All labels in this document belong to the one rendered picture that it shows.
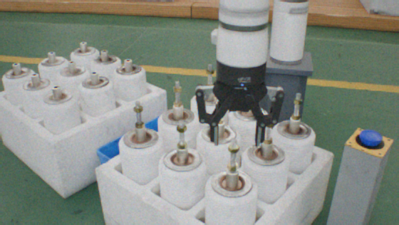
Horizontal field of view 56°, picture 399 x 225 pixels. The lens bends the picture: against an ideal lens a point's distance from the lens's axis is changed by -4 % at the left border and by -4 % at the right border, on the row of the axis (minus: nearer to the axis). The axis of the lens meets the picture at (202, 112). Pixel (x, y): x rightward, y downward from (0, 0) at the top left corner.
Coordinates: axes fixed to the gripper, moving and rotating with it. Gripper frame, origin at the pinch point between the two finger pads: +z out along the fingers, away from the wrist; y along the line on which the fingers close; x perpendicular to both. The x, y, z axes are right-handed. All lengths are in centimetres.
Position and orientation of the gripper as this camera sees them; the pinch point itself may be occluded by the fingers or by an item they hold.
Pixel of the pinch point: (236, 137)
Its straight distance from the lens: 65.5
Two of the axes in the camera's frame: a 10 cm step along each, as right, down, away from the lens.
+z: 0.0, 8.7, 5.0
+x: 0.3, -5.0, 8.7
